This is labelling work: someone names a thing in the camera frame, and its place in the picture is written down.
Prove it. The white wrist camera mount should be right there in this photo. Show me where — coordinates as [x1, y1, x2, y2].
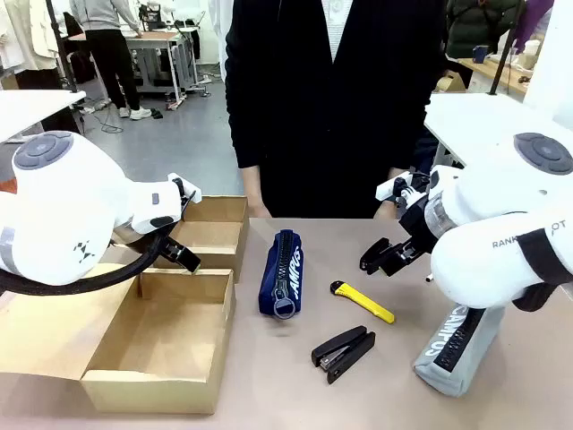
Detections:
[167, 172, 203, 223]
[374, 170, 433, 207]

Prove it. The person's right forearm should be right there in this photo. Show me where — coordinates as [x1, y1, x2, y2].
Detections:
[241, 164, 271, 208]

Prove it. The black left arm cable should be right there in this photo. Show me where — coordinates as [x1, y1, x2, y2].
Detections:
[0, 223, 183, 297]

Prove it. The yellow utility knife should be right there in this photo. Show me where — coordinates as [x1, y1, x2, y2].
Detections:
[329, 279, 397, 325]

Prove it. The small brown cardboard box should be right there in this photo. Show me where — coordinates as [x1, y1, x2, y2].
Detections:
[435, 70, 467, 93]

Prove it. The cardboard box without lid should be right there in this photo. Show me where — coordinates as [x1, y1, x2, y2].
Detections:
[109, 194, 250, 284]

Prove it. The white table beside person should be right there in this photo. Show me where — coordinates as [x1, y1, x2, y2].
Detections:
[423, 91, 538, 168]

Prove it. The grey zipper pencil case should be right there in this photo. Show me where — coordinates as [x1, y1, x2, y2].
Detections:
[412, 304, 507, 399]

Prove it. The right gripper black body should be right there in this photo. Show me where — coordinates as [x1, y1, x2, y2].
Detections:
[397, 195, 442, 257]

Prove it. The white table with pole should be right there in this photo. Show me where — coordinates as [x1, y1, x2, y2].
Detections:
[0, 89, 87, 143]

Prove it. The person in dark puffer jacket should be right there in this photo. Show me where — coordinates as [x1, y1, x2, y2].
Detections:
[446, 0, 526, 60]

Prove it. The black stapler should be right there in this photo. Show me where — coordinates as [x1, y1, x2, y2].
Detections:
[311, 325, 377, 385]

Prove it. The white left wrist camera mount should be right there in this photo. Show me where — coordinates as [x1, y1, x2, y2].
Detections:
[167, 172, 203, 223]

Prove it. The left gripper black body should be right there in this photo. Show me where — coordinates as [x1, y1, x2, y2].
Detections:
[156, 235, 189, 263]

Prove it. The grey background workbench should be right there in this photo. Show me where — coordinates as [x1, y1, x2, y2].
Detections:
[126, 24, 201, 105]

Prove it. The navy zipper pencil case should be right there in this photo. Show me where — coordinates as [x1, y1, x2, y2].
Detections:
[258, 228, 305, 321]

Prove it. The person's left hand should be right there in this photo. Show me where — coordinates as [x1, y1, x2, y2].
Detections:
[372, 202, 401, 220]

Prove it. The person in black cardigan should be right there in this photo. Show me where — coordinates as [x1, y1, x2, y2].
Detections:
[225, 0, 449, 220]

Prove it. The white coat on rack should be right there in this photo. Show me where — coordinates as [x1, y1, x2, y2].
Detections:
[0, 0, 59, 73]

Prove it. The black stand pole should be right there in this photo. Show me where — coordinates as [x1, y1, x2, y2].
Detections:
[44, 0, 81, 94]
[489, 0, 526, 97]

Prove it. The person in grey sweater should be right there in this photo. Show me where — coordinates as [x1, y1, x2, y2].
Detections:
[69, 0, 153, 121]

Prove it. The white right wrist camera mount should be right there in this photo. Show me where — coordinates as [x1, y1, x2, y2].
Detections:
[374, 170, 433, 207]

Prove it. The black right arm strap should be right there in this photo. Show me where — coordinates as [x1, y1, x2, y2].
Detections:
[509, 228, 573, 314]

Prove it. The cardboard box with flap lid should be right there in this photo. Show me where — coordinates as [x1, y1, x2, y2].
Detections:
[0, 262, 237, 416]

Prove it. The person in purple top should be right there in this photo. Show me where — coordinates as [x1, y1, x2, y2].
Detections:
[513, 0, 556, 56]

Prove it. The wooden background table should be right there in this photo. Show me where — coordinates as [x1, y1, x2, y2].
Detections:
[457, 54, 541, 96]

